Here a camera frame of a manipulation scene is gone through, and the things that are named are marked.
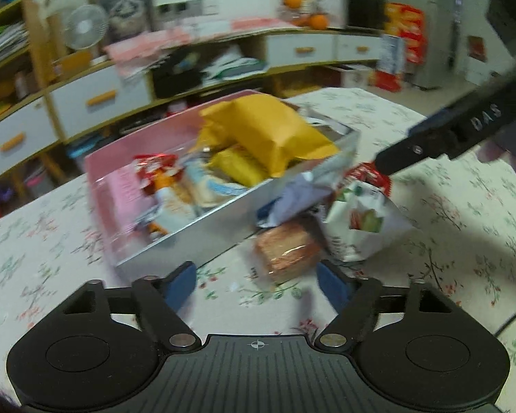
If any white snack stick packet blue label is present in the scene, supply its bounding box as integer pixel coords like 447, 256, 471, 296
184, 161, 247, 210

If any white green snack bag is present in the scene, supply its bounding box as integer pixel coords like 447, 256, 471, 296
320, 178, 416, 263

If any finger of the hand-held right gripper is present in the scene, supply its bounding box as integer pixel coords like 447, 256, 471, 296
376, 107, 457, 177

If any tall wooden shelf cabinet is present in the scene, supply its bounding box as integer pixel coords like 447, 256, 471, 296
0, 0, 156, 201

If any white drawer orange handle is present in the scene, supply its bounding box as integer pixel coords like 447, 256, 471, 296
266, 34, 338, 68
0, 96, 62, 182
337, 34, 384, 62
49, 64, 154, 139

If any small yellow snack packet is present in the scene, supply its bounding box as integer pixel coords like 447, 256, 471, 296
208, 146, 272, 188

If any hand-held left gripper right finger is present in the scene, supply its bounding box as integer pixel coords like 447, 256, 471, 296
315, 260, 456, 350

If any pink cloth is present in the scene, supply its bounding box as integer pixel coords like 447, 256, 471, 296
105, 17, 285, 79

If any framed cat picture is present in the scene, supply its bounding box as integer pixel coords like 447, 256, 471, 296
88, 0, 154, 44

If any blue white crumpled wrapper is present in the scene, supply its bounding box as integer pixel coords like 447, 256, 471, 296
256, 171, 341, 229

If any brown cake packet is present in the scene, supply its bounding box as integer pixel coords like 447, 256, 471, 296
253, 219, 324, 285

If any pink storage box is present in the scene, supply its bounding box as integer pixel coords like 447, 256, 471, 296
84, 89, 361, 268

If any stack of red cartons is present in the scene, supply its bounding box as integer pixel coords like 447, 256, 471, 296
372, 2, 427, 92

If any red white snack packet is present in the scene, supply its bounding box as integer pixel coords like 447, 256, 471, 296
133, 153, 184, 193

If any large yellow snack packet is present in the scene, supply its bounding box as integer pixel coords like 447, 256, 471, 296
196, 96, 342, 178

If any microwave oven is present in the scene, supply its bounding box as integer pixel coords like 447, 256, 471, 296
326, 0, 388, 36

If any low wooden sideboard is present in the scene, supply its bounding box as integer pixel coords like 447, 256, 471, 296
150, 27, 384, 100

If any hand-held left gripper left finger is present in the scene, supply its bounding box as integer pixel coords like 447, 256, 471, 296
63, 260, 198, 352

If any white desk fan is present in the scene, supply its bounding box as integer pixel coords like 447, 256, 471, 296
64, 4, 109, 51

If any black bag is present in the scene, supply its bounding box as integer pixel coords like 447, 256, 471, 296
150, 49, 203, 100

